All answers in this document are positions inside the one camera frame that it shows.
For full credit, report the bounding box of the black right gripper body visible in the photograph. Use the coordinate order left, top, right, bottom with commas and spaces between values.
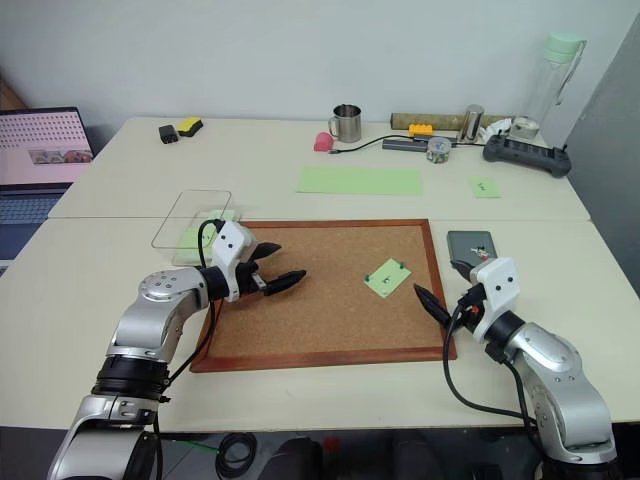
456, 283, 486, 333

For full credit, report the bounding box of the black USB cable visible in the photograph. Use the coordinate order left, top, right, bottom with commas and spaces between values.
328, 135, 417, 156

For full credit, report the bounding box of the thin green cable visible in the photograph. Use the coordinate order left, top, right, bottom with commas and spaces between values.
172, 438, 222, 455

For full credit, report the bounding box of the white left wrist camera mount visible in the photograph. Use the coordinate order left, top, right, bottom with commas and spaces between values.
209, 221, 259, 303

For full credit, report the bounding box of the stainless steel mug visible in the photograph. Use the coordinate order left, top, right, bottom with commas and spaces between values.
327, 103, 363, 143

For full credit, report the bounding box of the clear plastic container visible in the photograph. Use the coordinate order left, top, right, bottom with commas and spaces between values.
150, 189, 242, 267

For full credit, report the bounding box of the grey USB hub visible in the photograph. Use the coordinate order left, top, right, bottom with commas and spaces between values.
381, 138, 431, 152

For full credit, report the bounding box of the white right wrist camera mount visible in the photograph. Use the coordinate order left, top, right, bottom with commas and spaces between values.
469, 257, 522, 344

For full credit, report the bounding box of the dark grey tray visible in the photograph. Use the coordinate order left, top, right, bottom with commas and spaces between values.
445, 229, 500, 274

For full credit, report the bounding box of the black handheld controller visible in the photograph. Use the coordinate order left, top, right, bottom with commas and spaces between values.
481, 134, 573, 179

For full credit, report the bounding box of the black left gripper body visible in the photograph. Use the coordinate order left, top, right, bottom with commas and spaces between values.
233, 258, 270, 299

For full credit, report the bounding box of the small green written note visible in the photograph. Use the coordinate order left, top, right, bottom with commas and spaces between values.
469, 175, 503, 200

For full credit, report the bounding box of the large green paper sheet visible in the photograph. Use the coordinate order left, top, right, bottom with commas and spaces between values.
295, 165, 424, 197

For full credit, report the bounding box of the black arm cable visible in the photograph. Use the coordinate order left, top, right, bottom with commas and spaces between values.
441, 294, 541, 437
162, 218, 226, 389

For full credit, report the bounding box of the small clear glass jar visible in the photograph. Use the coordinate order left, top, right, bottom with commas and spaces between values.
510, 115, 542, 142

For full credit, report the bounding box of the yellow and black eraser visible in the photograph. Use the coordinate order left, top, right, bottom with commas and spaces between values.
176, 116, 204, 138

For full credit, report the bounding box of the green sticky note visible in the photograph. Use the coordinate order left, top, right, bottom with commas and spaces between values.
362, 257, 413, 300

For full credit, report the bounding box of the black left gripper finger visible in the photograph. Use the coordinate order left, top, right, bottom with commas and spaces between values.
264, 269, 308, 298
248, 241, 284, 263

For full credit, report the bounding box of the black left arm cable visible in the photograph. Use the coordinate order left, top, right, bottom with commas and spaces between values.
162, 218, 226, 389

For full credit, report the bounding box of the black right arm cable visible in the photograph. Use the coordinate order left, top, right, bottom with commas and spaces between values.
441, 294, 541, 437

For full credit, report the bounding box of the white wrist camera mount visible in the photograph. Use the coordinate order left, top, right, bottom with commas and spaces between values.
209, 221, 259, 303
469, 257, 522, 344

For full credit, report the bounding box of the clear bottle green lid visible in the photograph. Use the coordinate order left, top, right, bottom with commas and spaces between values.
523, 31, 588, 147

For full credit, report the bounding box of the metal cylinder cup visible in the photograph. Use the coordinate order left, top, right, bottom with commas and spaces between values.
459, 104, 486, 145

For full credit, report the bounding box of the open laptop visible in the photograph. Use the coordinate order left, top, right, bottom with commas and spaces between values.
0, 105, 95, 275

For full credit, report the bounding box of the rolled cork sheet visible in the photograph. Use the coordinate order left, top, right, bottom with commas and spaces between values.
390, 111, 516, 133

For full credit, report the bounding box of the dark rounded shape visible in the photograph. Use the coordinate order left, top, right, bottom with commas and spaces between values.
269, 434, 327, 480

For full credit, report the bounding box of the grey panel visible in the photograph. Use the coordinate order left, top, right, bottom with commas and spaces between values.
563, 13, 640, 302

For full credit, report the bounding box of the coiled black cable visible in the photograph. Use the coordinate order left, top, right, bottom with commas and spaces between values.
215, 431, 257, 477

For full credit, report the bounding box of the wood-framed cork board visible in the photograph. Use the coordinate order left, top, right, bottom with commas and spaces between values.
189, 218, 459, 374

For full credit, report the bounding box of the white crumpled cloth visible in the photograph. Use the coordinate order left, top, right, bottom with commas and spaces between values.
478, 117, 516, 142

